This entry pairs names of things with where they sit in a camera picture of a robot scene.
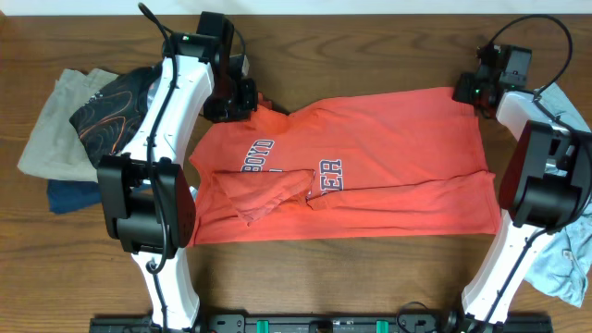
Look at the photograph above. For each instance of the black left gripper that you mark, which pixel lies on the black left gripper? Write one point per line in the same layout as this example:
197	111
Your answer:
248	106

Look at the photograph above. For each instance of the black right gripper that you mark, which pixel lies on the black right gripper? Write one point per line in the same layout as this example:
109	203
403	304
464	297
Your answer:
462	93

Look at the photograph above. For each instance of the red soccer t-shirt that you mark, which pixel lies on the red soccer t-shirt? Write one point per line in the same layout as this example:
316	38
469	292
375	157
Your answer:
392	164

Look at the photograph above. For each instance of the light blue t-shirt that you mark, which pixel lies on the light blue t-shirt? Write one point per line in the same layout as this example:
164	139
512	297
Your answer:
560	270

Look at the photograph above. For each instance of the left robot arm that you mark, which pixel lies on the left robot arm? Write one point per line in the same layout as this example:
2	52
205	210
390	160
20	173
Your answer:
148	204

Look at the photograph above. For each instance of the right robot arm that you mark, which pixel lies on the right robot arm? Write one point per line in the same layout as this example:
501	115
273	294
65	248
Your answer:
545	188

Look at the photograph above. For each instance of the black orange patterned shirt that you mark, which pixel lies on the black orange patterned shirt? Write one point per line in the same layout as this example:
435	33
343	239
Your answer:
113	115

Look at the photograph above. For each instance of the beige folded garment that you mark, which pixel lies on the beige folded garment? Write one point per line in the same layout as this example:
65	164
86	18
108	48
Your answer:
54	150

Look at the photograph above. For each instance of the navy blue folded garment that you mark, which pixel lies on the navy blue folded garment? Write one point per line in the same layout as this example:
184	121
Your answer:
67	196

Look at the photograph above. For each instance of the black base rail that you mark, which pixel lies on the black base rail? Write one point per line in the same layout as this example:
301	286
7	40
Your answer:
407	320

